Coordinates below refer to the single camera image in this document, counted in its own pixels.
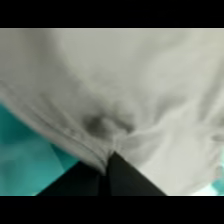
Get white T-shirt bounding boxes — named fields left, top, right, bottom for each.
left=0, top=28, right=224, bottom=197

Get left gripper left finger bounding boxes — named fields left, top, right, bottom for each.
left=36, top=161, right=108, bottom=197

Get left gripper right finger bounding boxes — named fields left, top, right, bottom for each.
left=105, top=150, right=167, bottom=197

